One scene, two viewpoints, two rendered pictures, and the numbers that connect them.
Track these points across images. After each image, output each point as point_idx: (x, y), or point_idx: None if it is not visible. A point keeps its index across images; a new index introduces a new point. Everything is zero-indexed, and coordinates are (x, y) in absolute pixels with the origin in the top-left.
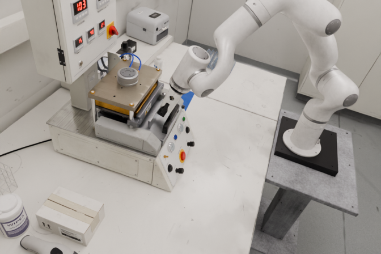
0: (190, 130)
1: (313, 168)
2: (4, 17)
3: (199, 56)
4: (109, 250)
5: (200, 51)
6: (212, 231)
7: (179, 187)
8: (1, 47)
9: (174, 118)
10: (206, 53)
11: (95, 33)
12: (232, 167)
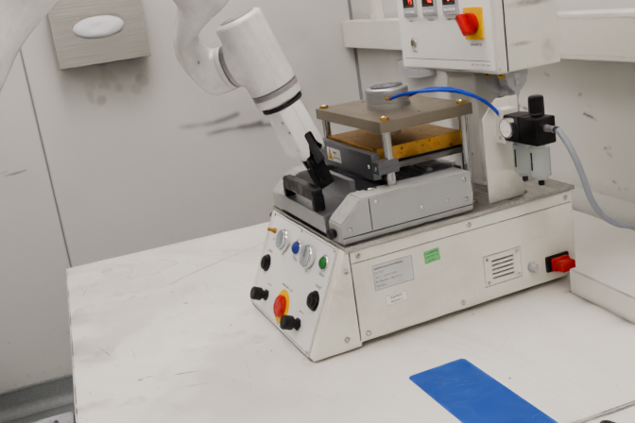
0: (317, 320)
1: None
2: (626, 8)
3: (231, 17)
4: (259, 249)
5: (237, 15)
6: (143, 312)
7: (245, 309)
8: (579, 48)
9: (305, 206)
10: (231, 21)
11: (439, 8)
12: (169, 380)
